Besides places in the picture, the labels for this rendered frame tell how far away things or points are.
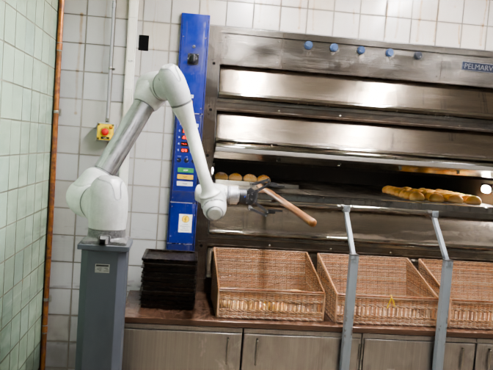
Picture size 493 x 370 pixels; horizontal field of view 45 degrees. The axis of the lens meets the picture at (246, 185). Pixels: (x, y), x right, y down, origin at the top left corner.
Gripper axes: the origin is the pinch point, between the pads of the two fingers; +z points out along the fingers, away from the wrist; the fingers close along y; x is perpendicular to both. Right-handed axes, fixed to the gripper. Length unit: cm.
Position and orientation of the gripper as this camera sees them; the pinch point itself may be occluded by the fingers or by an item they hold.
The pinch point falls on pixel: (279, 198)
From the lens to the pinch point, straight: 293.4
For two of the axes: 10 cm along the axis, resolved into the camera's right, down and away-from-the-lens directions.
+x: 0.9, 0.7, -9.9
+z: 9.9, 0.7, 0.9
